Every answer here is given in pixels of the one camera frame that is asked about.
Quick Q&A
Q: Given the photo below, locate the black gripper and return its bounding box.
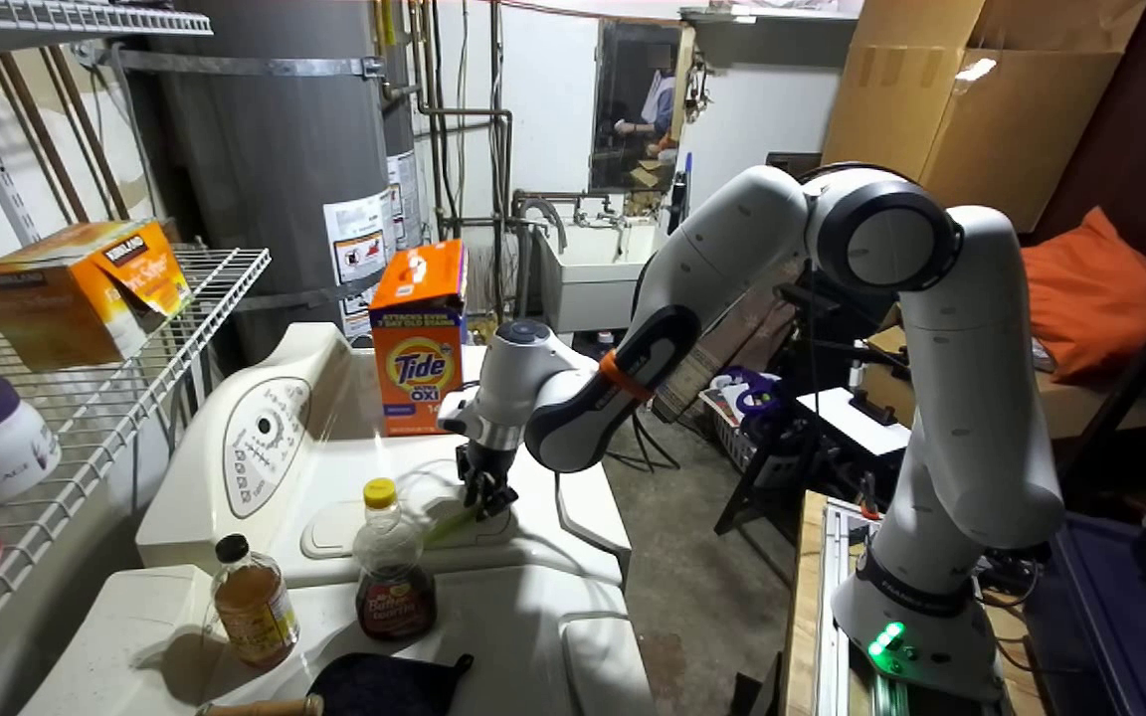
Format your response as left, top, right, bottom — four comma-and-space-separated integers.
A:
457, 441, 517, 518

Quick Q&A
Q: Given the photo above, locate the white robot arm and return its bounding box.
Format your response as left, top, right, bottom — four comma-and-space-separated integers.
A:
439, 161, 1063, 703

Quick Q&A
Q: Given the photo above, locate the black pot holder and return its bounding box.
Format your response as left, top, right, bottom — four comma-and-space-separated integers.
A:
311, 652, 474, 716

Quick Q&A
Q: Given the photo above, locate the yellow-cap dark sauce bottle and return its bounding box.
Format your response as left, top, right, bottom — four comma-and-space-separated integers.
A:
352, 477, 439, 645

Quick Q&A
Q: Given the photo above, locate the left white dryer machine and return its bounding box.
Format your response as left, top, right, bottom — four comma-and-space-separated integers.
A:
23, 563, 657, 716

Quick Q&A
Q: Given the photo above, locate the blue Tide detergent box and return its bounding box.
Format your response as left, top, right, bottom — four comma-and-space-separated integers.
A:
371, 239, 465, 436

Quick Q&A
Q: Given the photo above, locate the right white washing machine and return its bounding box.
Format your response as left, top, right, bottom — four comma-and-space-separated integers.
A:
134, 320, 632, 585

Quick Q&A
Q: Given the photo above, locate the white utility sink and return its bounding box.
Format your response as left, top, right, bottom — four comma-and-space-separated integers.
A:
537, 223, 657, 332

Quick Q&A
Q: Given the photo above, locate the brown liquid bottle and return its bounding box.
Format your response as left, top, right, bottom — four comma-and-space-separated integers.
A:
214, 534, 295, 669

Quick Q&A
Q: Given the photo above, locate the grey water heater tank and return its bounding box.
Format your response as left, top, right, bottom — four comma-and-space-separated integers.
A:
119, 0, 399, 363

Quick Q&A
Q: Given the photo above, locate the orange cardboard box on shelf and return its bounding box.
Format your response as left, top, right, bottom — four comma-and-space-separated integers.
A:
0, 219, 192, 369

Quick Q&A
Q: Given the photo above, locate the large cardboard box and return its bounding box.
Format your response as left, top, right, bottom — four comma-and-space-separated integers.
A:
825, 0, 1146, 230

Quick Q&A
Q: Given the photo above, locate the orange cushion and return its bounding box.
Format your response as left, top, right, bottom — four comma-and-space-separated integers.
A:
1022, 205, 1146, 380

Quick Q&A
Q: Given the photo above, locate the white wire shelf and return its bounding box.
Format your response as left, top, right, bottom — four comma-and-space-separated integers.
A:
0, 239, 275, 693

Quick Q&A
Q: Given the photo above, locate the upper wire shelf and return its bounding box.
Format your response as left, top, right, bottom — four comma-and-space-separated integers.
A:
0, 0, 212, 34

